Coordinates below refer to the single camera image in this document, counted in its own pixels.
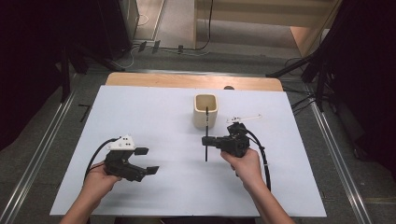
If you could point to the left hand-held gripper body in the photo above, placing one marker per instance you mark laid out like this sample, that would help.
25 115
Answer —
123 161

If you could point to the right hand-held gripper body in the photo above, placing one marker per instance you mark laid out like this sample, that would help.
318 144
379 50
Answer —
233 141

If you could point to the black pen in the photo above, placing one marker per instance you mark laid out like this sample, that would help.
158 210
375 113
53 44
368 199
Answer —
206 124

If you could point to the beige square cup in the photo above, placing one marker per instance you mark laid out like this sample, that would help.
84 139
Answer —
200 116

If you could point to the person's right hand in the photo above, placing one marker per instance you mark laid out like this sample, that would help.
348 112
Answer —
246 168

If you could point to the person's left hand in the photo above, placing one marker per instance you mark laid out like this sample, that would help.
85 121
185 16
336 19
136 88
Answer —
98 182

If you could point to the white table sheet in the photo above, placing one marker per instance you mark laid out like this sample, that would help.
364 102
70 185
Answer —
174 193

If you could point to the dark round table grommet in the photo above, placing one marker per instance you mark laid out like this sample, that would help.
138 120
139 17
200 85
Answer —
229 87

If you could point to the black stand with legs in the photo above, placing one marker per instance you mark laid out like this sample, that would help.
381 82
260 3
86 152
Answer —
317 62

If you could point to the dark cabinet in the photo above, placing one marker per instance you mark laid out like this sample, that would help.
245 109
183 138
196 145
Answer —
115 28

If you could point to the light wooden cabinet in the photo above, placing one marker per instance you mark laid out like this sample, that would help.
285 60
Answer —
264 12

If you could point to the metal floor rail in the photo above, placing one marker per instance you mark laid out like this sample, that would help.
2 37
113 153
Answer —
37 161
339 161

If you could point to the black stand post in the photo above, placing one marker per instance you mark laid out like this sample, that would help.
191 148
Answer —
65 74

